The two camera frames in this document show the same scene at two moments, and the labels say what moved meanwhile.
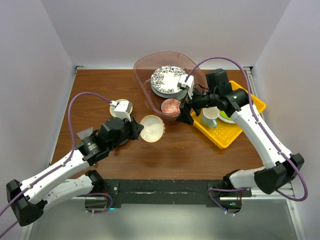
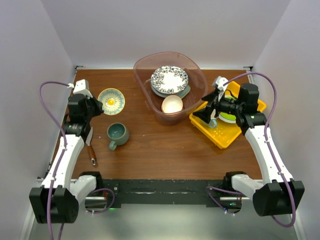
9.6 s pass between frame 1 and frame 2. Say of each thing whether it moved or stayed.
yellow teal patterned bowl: moved
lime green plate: stayed
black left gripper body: moved
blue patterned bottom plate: stayed
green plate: stayed
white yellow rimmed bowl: moved
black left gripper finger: moved
